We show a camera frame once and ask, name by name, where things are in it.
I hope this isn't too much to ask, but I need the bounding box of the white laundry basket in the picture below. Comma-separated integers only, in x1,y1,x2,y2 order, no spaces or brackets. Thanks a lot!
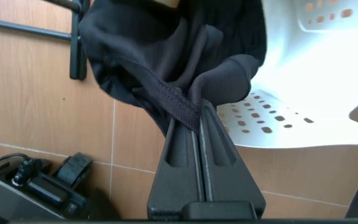
216,0,358,150

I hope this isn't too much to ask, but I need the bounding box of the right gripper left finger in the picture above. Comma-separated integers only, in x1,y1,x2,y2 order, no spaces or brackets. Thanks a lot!
147,117,205,220

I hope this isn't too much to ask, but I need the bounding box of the black garment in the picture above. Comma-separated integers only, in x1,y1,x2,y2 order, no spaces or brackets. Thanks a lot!
78,0,268,138

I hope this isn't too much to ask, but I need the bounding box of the black clothes rack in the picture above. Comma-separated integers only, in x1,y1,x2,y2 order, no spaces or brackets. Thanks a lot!
0,0,91,82

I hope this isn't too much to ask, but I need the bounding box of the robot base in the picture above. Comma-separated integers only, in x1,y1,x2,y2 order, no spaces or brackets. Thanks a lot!
0,151,121,222

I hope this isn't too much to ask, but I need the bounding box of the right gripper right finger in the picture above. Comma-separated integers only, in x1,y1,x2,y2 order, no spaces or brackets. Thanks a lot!
199,99,267,218

